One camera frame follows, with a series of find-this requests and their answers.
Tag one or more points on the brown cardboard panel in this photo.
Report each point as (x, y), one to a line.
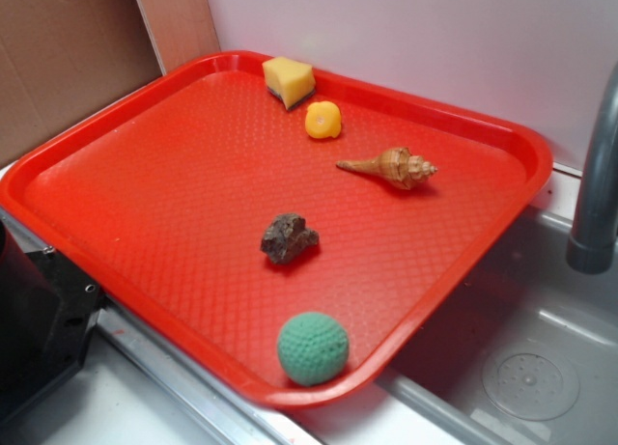
(64, 60)

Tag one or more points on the yellow sponge piece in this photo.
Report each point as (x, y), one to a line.
(289, 80)

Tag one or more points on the yellow rubber toy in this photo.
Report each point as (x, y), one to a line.
(323, 120)

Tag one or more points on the red plastic tray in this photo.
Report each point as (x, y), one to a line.
(163, 199)

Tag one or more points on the grey toy sink basin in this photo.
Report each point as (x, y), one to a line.
(523, 350)

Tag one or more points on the dark brown rock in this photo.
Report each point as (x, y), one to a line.
(287, 237)

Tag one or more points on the green crocheted ball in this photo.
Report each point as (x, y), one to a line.
(312, 348)

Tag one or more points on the brown spiral seashell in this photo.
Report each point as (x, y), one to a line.
(398, 167)

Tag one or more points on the grey sink faucet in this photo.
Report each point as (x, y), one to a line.
(593, 236)

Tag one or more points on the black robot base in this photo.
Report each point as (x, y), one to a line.
(49, 307)

